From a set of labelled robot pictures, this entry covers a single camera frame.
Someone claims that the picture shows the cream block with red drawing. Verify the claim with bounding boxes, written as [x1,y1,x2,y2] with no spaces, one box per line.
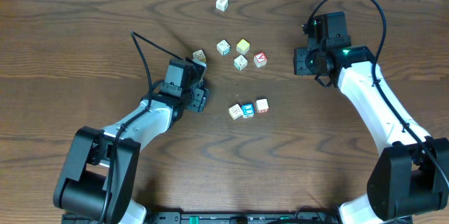
[228,104,243,120]

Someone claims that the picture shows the white block red side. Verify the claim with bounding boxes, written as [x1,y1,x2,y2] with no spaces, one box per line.
[241,103,255,118]

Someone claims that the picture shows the white block blue side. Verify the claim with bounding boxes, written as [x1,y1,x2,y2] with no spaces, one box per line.
[255,98,269,113]

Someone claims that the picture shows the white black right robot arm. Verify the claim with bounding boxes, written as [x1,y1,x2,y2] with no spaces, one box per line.
[294,34,448,223]

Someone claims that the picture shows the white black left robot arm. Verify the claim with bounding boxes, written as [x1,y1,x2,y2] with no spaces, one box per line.
[53,79,209,223]

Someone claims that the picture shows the cream block yellow side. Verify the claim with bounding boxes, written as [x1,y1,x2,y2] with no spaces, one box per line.
[192,50,206,62]

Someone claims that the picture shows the white block green side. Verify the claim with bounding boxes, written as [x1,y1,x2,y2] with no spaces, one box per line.
[234,55,248,71]

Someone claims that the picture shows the white block teal side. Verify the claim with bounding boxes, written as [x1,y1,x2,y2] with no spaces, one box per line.
[217,39,231,56]

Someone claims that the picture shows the red letter A block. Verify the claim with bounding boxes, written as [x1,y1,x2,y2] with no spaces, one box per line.
[253,52,267,67]

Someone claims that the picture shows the yellow topped wooden block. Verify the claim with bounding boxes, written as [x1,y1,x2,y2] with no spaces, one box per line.
[236,39,250,55]

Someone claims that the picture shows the white block at far top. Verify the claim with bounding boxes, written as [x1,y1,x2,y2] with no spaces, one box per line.
[215,0,229,11]

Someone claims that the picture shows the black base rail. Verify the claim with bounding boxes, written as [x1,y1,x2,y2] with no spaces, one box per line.
[144,208,342,224]

